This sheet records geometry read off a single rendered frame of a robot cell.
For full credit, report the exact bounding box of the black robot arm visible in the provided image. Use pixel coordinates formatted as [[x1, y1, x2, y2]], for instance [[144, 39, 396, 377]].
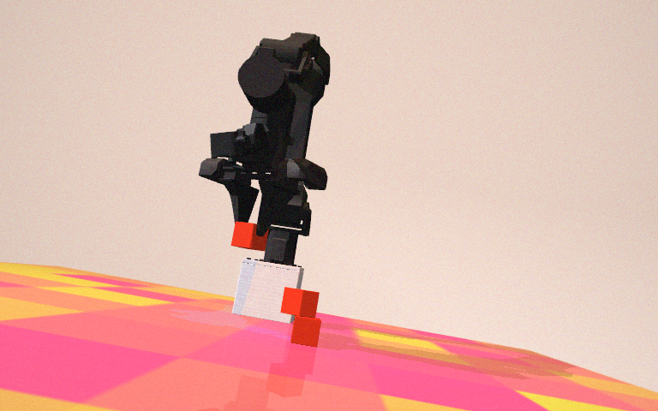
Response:
[[210, 33, 331, 267]]

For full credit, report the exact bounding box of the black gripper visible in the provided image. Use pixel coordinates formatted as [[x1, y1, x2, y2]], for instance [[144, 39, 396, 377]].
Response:
[[199, 118, 328, 236]]

